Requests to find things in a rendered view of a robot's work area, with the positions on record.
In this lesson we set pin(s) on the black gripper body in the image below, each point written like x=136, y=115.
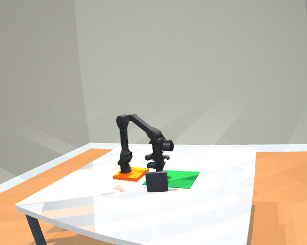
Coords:
x=158, y=158

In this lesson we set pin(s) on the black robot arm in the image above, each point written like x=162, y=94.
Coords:
x=153, y=133

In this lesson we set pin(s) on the green circuit board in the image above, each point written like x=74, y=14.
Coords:
x=181, y=179

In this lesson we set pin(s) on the black computer fan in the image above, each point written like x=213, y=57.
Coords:
x=156, y=181

